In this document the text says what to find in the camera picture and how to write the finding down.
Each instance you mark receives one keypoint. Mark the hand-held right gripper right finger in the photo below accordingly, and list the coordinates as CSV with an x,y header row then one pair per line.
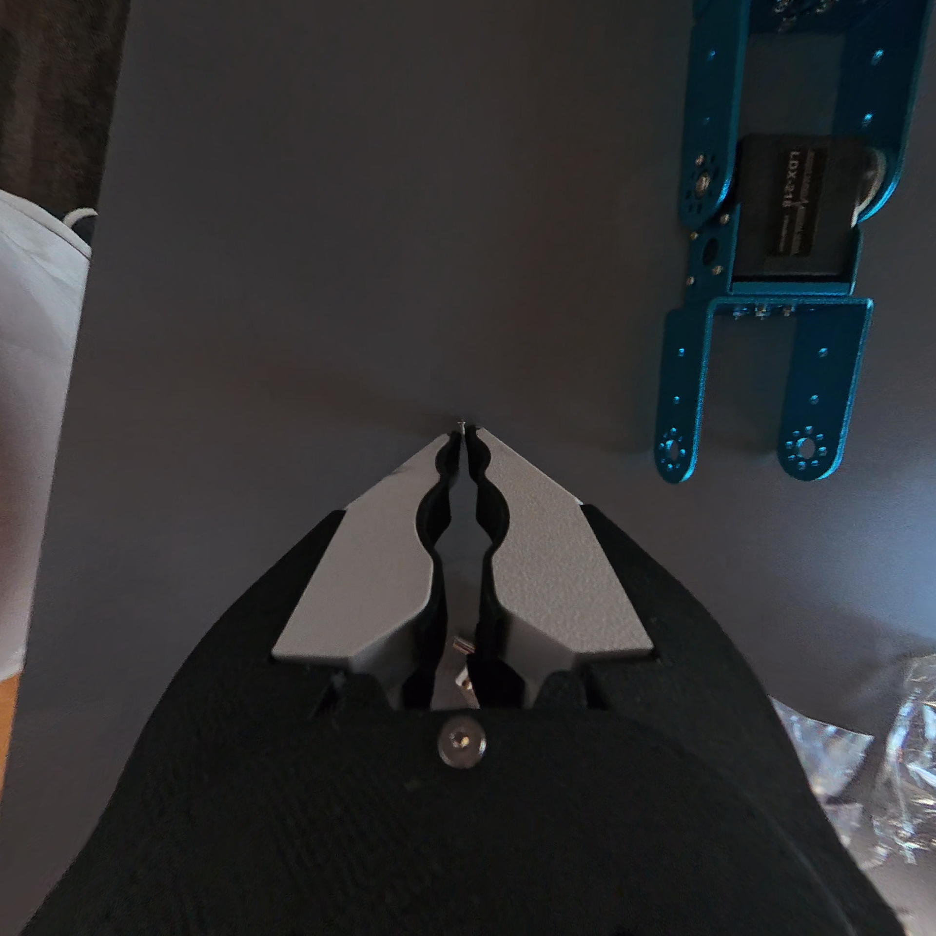
x,y
570,585

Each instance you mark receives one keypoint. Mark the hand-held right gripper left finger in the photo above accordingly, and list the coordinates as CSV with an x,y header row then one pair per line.
x,y
351,585

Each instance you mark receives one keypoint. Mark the blue toy robot arm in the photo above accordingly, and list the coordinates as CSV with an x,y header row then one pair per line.
x,y
706,110

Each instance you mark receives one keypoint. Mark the crumpled clear plastic bag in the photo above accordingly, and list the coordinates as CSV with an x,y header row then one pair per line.
x,y
819,738
910,768

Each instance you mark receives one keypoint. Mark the person's white shirt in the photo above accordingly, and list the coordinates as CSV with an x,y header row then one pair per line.
x,y
36,439

